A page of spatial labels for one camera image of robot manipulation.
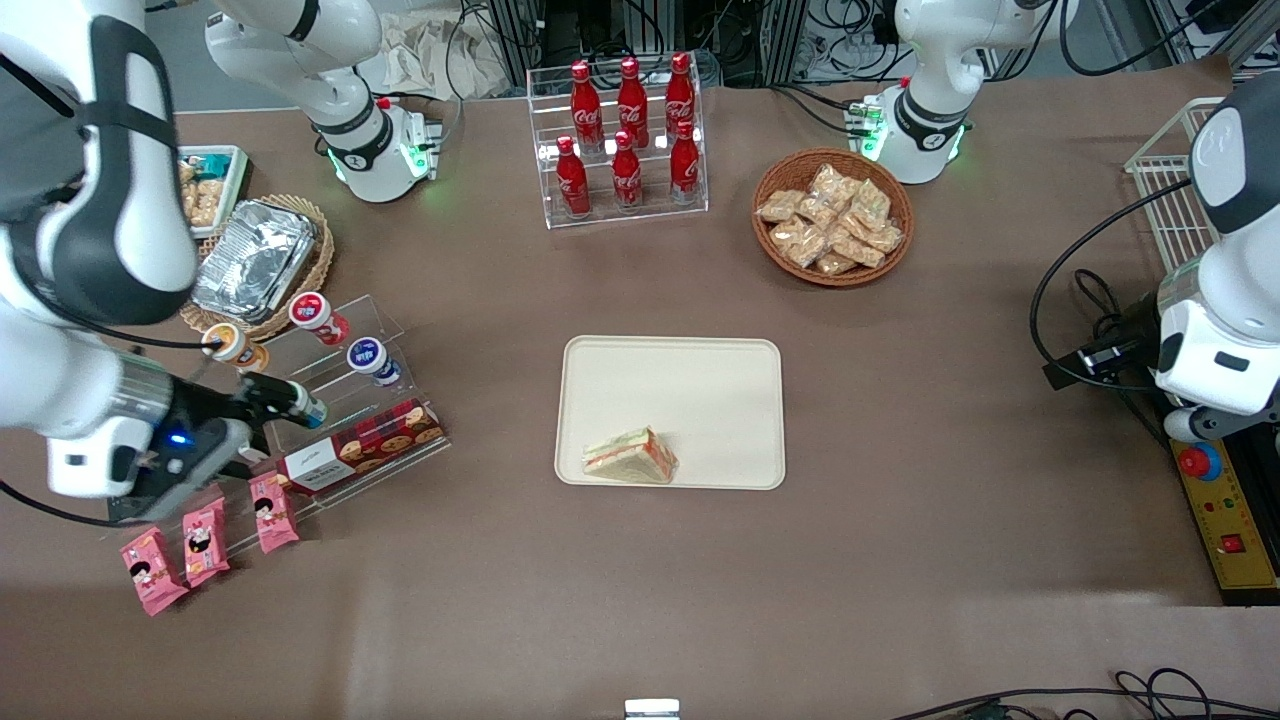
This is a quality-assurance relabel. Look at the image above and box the orange lid yogurt cup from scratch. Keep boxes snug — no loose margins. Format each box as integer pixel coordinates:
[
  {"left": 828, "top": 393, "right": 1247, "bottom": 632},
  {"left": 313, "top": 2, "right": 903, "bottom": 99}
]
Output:
[{"left": 201, "top": 324, "right": 270, "bottom": 377}]

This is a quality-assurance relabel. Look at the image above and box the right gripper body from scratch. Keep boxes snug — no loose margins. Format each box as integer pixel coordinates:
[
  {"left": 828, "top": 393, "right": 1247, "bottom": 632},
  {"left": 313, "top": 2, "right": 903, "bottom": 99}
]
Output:
[{"left": 45, "top": 380, "right": 257, "bottom": 523}]

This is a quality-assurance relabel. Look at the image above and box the red plaid cookie box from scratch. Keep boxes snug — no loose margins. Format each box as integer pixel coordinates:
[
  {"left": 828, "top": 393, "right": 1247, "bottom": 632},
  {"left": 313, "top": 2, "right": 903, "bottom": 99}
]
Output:
[{"left": 277, "top": 399, "right": 446, "bottom": 498}]

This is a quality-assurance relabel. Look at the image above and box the clear acrylic bottle rack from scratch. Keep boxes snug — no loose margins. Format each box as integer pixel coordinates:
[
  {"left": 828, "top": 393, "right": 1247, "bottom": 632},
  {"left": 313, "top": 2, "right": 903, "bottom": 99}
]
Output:
[{"left": 527, "top": 52, "right": 709, "bottom": 231}]

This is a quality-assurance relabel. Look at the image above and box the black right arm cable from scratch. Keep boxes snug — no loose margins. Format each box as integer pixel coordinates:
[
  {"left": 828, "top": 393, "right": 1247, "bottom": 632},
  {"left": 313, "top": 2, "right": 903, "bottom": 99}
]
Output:
[{"left": 0, "top": 480, "right": 121, "bottom": 529}]

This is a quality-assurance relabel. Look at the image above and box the triangle sandwich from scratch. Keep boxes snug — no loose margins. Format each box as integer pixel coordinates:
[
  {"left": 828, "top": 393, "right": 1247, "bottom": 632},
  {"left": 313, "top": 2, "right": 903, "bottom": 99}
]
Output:
[{"left": 582, "top": 426, "right": 680, "bottom": 486}]

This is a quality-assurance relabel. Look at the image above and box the clear acrylic stepped stand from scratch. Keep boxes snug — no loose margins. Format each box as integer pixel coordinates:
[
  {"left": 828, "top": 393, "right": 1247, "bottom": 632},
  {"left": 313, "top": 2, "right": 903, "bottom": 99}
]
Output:
[{"left": 100, "top": 293, "right": 453, "bottom": 546}]

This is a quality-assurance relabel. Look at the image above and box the silver foil container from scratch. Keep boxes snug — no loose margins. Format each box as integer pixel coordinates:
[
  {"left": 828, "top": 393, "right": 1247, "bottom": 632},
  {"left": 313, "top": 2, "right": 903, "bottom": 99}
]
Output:
[{"left": 192, "top": 200, "right": 321, "bottom": 323}]

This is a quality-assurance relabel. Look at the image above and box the oval tan wicker basket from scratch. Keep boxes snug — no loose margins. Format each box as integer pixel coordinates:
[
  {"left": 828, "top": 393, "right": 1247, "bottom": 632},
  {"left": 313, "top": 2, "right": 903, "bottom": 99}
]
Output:
[{"left": 180, "top": 195, "right": 336, "bottom": 343}]

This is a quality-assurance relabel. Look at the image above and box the red cola bottle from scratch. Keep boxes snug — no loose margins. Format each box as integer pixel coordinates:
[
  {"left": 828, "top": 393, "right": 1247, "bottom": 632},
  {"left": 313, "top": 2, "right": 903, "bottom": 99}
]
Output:
[
  {"left": 570, "top": 62, "right": 604, "bottom": 153},
  {"left": 665, "top": 52, "right": 696, "bottom": 141},
  {"left": 670, "top": 120, "right": 701, "bottom": 206},
  {"left": 556, "top": 136, "right": 591, "bottom": 218},
  {"left": 617, "top": 57, "right": 649, "bottom": 149},
  {"left": 611, "top": 130, "right": 643, "bottom": 211}
]

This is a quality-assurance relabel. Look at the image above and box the round brown wicker basket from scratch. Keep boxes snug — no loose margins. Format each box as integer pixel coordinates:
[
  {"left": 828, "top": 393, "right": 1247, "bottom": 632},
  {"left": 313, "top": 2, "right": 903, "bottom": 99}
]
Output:
[{"left": 752, "top": 148, "right": 915, "bottom": 289}]

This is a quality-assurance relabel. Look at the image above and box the crumpled beige cloth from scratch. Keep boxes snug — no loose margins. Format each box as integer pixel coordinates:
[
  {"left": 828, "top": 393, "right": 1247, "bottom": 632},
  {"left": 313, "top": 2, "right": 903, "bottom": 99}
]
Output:
[{"left": 375, "top": 15, "right": 511, "bottom": 101}]

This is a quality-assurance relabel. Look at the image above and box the red lid yogurt cup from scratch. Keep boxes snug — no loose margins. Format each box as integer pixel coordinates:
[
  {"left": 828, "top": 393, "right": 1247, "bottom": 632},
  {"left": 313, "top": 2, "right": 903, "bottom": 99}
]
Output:
[{"left": 289, "top": 292, "right": 351, "bottom": 347}]

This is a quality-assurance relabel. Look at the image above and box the beige rectangular tray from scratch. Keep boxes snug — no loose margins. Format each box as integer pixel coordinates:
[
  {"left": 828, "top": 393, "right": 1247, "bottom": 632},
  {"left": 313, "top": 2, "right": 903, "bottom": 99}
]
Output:
[{"left": 555, "top": 336, "right": 787, "bottom": 492}]

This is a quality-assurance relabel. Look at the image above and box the aluminium profile frame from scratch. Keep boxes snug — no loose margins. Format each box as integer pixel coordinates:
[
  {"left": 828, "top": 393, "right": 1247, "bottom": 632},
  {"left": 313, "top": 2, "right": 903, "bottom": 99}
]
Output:
[{"left": 485, "top": 0, "right": 901, "bottom": 86}]

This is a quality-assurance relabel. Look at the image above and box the pink snack packet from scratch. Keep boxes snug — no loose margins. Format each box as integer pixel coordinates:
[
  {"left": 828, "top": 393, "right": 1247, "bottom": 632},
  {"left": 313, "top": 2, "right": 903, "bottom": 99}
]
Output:
[
  {"left": 249, "top": 472, "right": 301, "bottom": 555},
  {"left": 120, "top": 528, "right": 191, "bottom": 617},
  {"left": 182, "top": 498, "right": 231, "bottom": 589}
]

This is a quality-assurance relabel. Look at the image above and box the black camera cable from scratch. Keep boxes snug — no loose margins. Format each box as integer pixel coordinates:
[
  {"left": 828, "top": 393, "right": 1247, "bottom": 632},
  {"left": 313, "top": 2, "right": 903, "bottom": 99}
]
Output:
[{"left": 1030, "top": 178, "right": 1201, "bottom": 393}]

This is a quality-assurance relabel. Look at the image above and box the black overhead cable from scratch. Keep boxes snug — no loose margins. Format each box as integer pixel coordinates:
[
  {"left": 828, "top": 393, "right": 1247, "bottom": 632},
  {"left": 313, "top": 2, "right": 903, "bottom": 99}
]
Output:
[{"left": 1060, "top": 0, "right": 1236, "bottom": 77}]

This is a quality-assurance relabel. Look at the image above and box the white plastic bin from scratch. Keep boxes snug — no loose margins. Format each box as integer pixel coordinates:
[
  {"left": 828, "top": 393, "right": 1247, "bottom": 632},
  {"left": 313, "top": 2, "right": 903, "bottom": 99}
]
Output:
[{"left": 178, "top": 146, "right": 251, "bottom": 239}]

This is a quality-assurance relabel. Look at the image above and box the blue lid yogurt cup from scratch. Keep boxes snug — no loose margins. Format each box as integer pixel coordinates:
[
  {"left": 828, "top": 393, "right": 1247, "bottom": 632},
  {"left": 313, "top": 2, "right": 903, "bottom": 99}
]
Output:
[{"left": 347, "top": 338, "right": 403, "bottom": 388}]

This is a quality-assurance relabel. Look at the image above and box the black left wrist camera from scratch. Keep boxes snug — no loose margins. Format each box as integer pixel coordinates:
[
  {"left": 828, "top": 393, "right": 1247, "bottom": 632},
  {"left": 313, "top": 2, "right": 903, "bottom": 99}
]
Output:
[{"left": 1045, "top": 338, "right": 1153, "bottom": 391}]

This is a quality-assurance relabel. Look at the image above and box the white wire basket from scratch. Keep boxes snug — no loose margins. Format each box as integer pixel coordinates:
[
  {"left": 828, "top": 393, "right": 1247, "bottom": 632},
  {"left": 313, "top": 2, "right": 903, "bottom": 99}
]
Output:
[{"left": 1125, "top": 97, "right": 1226, "bottom": 273}]

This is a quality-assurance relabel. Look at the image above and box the black base cable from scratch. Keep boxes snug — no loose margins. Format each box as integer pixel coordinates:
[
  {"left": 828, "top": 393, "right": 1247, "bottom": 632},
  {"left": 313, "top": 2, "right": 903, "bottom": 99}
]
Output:
[{"left": 770, "top": 83, "right": 871, "bottom": 136}]

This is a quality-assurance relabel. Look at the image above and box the yellow emergency stop box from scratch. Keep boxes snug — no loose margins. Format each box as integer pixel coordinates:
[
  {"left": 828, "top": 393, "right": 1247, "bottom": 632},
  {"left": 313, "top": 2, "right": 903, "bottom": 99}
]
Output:
[{"left": 1170, "top": 438, "right": 1280, "bottom": 606}]

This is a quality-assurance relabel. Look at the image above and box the black floor cable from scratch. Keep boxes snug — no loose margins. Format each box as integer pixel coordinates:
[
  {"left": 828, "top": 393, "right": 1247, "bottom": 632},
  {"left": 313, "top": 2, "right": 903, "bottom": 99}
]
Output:
[{"left": 890, "top": 670, "right": 1280, "bottom": 720}]

